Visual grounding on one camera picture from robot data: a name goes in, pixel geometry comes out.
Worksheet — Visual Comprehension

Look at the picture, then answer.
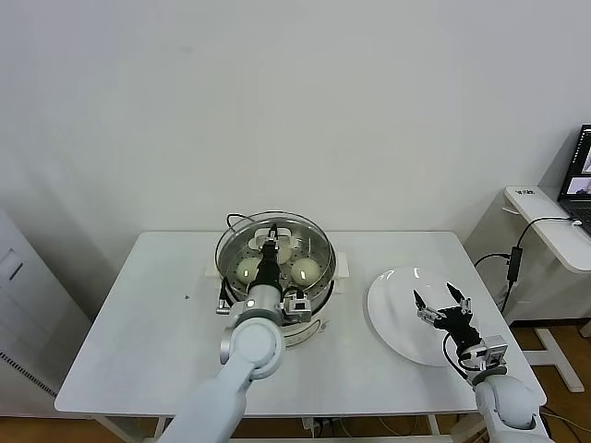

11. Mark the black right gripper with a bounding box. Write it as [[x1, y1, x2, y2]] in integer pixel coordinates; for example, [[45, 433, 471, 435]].
[[412, 281, 484, 354]]

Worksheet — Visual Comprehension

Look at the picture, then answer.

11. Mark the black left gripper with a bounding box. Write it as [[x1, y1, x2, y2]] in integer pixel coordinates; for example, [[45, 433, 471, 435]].
[[256, 224, 283, 287]]

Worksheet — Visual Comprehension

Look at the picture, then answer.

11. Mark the glass pot lid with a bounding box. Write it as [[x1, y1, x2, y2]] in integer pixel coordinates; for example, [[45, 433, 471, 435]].
[[214, 210, 334, 290]]

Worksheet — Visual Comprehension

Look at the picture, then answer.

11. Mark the stainless steel steamer basket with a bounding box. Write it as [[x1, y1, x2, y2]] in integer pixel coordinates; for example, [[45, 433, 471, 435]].
[[206, 216, 355, 305]]

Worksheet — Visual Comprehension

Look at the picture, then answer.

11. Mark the white round plate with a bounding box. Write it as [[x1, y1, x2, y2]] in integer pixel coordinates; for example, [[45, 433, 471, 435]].
[[368, 266, 484, 369]]

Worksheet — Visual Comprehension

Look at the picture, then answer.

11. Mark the black usb hub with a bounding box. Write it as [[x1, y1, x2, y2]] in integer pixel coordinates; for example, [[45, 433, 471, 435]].
[[506, 246, 523, 282]]

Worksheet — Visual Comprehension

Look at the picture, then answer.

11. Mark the white power strip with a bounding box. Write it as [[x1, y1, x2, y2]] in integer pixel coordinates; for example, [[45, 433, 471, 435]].
[[302, 417, 333, 437]]

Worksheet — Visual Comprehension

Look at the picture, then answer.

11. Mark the black laptop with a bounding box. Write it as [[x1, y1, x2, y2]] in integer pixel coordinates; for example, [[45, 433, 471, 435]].
[[557, 124, 591, 222]]

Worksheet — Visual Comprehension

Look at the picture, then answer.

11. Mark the white cabinet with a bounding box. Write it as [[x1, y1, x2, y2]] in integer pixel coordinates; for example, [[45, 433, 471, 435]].
[[0, 207, 93, 407]]

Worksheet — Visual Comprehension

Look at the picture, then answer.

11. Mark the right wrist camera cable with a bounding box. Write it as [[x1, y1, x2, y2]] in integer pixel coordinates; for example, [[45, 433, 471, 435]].
[[441, 332, 484, 385]]

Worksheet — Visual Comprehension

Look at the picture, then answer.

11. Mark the black cooker power cord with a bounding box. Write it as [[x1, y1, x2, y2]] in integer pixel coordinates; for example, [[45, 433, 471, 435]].
[[225, 211, 259, 232]]

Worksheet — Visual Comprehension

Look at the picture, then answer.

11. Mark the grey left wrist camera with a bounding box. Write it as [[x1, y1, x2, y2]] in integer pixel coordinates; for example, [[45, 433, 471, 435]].
[[282, 289, 314, 325]]

